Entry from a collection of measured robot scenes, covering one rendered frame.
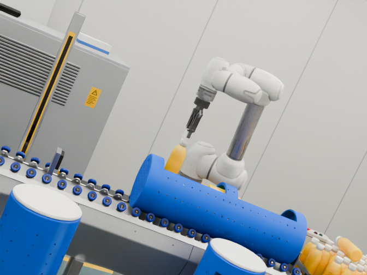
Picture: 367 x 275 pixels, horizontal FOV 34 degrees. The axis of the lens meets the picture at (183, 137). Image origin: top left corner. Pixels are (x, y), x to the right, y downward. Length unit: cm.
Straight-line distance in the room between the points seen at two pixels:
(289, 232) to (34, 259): 133
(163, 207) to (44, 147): 171
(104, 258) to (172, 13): 316
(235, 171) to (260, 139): 270
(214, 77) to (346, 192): 428
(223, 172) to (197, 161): 17
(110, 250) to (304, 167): 389
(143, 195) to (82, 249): 41
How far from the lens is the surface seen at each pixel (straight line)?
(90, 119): 435
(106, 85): 431
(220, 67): 281
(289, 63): 613
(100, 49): 443
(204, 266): 269
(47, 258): 231
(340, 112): 654
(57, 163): 287
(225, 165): 351
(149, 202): 284
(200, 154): 356
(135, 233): 290
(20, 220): 226
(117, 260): 299
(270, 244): 304
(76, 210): 237
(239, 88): 278
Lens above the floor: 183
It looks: 9 degrees down
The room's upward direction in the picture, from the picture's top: 25 degrees clockwise
